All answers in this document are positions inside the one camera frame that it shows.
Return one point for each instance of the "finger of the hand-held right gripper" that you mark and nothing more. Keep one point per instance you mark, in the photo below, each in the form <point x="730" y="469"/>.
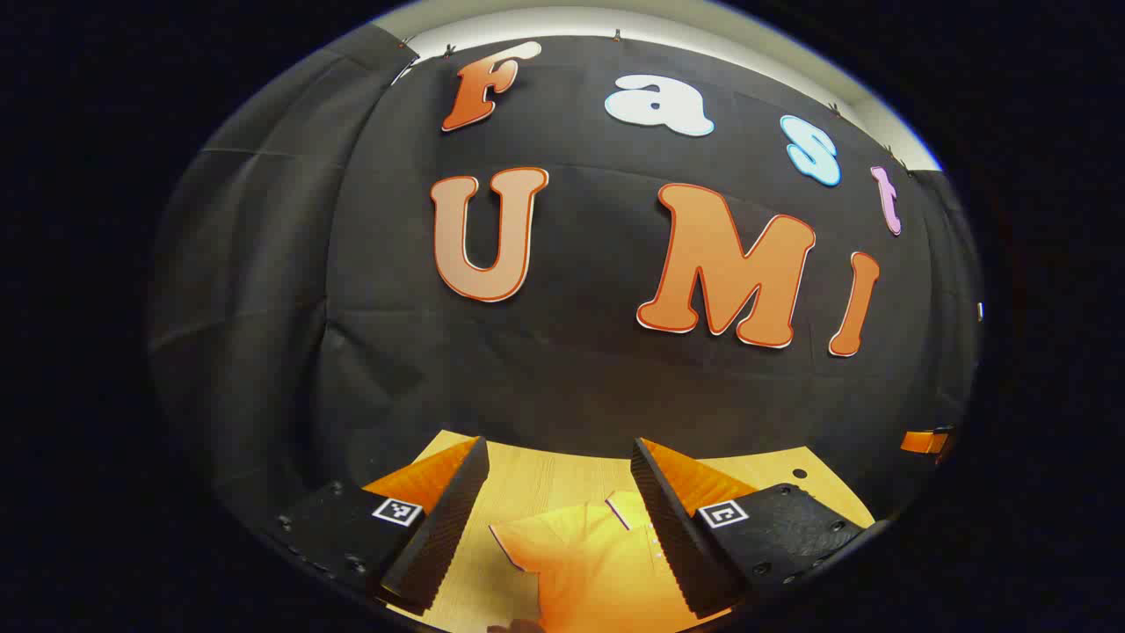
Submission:
<point x="923" y="442"/>

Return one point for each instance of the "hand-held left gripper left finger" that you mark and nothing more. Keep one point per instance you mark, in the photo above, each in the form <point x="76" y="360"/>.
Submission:
<point x="448" y="519"/>

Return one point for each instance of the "orange T-shirt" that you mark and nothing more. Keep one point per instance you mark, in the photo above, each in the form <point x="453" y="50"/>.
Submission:
<point x="598" y="571"/>

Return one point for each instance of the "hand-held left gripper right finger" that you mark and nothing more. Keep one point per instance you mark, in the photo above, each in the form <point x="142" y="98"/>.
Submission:
<point x="668" y="527"/>

